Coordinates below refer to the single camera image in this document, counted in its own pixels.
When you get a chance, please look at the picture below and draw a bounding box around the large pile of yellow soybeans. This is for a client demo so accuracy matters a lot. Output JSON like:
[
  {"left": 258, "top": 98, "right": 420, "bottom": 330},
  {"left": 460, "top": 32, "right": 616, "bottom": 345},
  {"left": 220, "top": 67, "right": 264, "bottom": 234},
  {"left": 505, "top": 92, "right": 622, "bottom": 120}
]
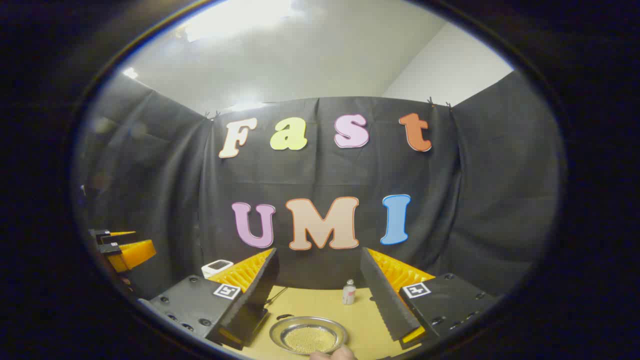
[{"left": 281, "top": 325, "right": 338, "bottom": 354}]

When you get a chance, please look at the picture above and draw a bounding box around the steel pot with black handle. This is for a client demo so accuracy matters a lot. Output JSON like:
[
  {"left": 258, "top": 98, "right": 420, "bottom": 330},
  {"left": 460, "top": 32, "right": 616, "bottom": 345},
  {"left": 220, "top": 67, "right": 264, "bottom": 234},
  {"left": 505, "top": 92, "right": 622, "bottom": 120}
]
[{"left": 269, "top": 313, "right": 349, "bottom": 356}]

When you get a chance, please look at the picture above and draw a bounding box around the black backdrop cloth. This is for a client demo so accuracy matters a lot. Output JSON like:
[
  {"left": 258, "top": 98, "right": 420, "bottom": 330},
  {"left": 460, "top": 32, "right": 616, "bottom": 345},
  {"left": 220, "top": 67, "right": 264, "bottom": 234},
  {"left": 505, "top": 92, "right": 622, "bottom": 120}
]
[{"left": 72, "top": 70, "right": 566, "bottom": 311}]

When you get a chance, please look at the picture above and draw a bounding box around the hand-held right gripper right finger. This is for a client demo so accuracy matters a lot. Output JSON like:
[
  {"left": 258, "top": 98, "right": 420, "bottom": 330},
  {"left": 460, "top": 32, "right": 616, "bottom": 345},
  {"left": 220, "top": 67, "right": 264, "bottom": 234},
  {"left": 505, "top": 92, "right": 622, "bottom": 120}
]
[{"left": 360, "top": 246, "right": 498, "bottom": 351}]

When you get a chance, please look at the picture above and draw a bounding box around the white toaster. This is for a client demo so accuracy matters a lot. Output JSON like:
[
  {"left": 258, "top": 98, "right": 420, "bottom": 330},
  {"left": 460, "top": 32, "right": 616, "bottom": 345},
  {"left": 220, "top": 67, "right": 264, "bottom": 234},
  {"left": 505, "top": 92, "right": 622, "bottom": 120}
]
[{"left": 201, "top": 259, "right": 234, "bottom": 279}]

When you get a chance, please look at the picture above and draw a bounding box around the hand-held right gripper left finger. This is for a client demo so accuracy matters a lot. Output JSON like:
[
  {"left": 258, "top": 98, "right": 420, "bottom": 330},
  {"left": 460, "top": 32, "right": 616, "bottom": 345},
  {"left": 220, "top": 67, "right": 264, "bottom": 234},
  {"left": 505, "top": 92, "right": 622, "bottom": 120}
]
[{"left": 150, "top": 247, "right": 281, "bottom": 351}]

